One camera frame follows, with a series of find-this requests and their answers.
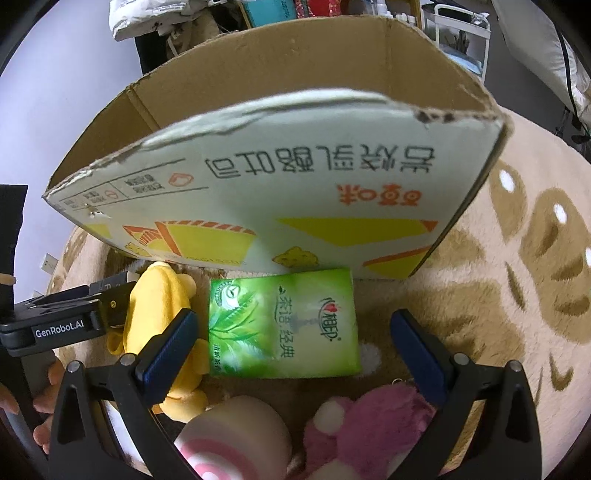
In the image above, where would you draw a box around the pink plush toy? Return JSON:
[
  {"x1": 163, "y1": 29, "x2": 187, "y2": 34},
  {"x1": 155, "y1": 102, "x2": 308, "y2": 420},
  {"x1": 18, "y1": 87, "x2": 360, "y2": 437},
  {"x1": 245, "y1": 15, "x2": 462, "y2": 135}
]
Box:
[{"x1": 302, "y1": 381, "x2": 444, "y2": 480}]

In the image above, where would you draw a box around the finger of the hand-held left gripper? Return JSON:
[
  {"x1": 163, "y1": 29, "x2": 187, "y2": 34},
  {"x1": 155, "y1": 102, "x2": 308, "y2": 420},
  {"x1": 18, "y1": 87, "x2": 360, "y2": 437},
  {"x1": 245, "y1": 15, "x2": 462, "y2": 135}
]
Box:
[
  {"x1": 88, "y1": 271, "x2": 140, "y2": 297},
  {"x1": 96, "y1": 291, "x2": 133, "y2": 334}
]

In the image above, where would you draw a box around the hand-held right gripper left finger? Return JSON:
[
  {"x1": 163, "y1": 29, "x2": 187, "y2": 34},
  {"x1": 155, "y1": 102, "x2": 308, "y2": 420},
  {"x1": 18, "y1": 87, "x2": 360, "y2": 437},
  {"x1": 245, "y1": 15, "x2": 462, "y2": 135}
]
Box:
[{"x1": 48, "y1": 308, "x2": 200, "y2": 480}]

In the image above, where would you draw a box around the yellow plush toy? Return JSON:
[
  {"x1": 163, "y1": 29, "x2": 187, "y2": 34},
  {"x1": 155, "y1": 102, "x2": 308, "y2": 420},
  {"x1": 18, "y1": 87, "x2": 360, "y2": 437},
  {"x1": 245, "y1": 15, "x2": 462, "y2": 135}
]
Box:
[{"x1": 107, "y1": 261, "x2": 209, "y2": 422}]

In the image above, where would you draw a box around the black cable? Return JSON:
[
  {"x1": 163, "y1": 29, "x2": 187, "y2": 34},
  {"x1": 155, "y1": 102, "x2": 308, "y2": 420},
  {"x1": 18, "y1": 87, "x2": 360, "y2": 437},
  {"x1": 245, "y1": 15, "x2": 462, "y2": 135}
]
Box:
[{"x1": 553, "y1": 104, "x2": 591, "y2": 145}]

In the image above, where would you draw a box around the person's left hand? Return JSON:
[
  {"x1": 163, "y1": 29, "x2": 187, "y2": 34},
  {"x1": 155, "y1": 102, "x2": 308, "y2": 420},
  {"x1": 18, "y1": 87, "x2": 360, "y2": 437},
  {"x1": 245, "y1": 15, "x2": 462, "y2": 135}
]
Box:
[{"x1": 0, "y1": 359, "x2": 66, "y2": 445}]

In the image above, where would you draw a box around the white metal cart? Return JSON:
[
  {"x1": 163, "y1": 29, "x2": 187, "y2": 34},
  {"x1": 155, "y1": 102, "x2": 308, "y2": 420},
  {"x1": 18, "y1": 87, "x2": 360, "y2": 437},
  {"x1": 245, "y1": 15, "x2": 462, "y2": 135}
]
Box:
[{"x1": 431, "y1": 4, "x2": 493, "y2": 85}]

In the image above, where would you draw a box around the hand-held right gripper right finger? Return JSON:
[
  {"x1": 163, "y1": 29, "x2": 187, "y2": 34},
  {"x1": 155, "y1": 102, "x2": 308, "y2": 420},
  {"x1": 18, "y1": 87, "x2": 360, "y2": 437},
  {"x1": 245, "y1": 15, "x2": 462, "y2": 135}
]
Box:
[{"x1": 389, "y1": 308, "x2": 543, "y2": 480}]

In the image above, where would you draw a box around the white puffy bag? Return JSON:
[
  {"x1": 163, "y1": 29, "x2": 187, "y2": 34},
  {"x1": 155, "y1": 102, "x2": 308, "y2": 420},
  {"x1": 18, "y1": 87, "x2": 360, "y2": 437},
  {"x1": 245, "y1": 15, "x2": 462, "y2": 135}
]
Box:
[{"x1": 109, "y1": 0, "x2": 242, "y2": 42}]

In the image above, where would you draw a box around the printed cardboard box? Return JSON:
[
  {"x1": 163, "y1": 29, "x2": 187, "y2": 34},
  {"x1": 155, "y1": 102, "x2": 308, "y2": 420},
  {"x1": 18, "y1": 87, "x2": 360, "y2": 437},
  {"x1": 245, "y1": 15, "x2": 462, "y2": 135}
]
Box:
[{"x1": 42, "y1": 15, "x2": 512, "y2": 281}]

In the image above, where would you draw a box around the brown bear printed rug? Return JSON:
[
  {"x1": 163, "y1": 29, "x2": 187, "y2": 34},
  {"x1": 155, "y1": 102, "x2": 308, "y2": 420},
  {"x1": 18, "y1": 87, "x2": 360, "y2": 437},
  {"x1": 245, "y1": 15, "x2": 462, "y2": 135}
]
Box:
[{"x1": 46, "y1": 106, "x2": 591, "y2": 480}]

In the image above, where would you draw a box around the pink white swirl roll toy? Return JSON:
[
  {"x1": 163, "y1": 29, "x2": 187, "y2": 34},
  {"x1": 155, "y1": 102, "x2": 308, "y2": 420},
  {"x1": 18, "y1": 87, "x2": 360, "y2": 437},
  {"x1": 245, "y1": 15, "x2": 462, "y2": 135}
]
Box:
[{"x1": 174, "y1": 394, "x2": 293, "y2": 480}]

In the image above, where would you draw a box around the green tissue packet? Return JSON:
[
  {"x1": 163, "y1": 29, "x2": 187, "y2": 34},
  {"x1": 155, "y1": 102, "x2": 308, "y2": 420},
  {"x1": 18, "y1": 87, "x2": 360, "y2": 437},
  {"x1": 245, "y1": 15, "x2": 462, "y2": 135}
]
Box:
[{"x1": 209, "y1": 268, "x2": 362, "y2": 378}]

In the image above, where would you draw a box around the white pillow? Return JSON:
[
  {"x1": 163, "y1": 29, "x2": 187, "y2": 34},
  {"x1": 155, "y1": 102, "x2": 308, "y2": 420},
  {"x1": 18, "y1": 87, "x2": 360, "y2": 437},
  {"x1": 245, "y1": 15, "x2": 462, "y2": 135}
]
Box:
[{"x1": 491, "y1": 0, "x2": 591, "y2": 126}]

